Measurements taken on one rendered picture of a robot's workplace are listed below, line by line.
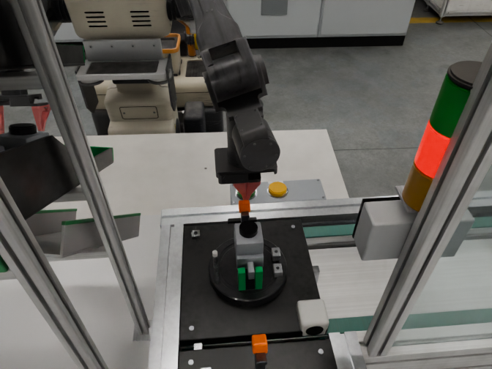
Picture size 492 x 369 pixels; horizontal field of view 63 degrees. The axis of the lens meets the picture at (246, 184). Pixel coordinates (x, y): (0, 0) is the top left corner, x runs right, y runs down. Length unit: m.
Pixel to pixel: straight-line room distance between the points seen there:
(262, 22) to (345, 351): 3.25
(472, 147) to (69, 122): 0.39
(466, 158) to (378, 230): 0.14
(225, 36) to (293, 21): 3.16
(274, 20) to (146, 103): 2.47
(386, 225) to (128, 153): 0.87
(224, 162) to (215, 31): 0.21
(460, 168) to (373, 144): 2.33
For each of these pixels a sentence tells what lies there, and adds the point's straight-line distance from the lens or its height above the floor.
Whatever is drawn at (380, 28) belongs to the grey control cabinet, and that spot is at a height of 0.18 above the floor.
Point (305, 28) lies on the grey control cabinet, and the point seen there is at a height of 0.18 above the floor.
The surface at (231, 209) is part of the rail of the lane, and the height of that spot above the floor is 0.96.
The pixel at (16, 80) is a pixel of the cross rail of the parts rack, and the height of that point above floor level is 1.39.
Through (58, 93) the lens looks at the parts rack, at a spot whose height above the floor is 1.37.
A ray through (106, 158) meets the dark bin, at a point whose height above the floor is 1.21.
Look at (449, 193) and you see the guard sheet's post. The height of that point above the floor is 1.32.
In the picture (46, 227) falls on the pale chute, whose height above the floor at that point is 1.07.
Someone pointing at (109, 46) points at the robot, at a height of 1.08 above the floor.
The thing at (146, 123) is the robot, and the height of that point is 0.80.
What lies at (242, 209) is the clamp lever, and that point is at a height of 1.07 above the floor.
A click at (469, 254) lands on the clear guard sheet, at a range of 0.55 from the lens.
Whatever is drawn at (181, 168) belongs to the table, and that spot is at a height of 0.86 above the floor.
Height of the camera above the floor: 1.58
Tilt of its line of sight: 43 degrees down
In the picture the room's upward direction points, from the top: straight up
